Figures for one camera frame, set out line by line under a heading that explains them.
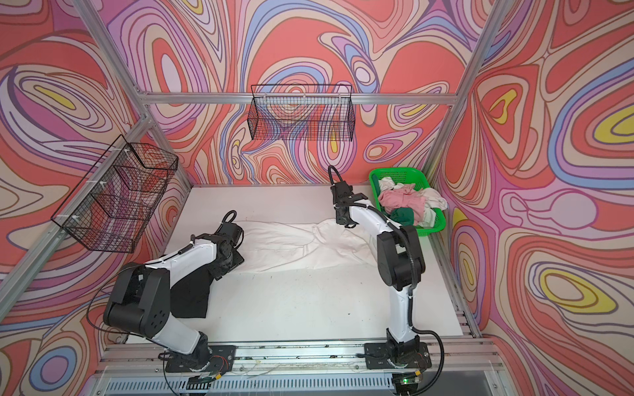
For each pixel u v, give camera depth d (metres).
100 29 0.72
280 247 0.99
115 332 0.45
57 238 0.60
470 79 0.82
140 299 0.45
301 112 0.98
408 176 1.15
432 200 1.01
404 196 1.07
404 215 0.99
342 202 0.73
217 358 0.72
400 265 0.55
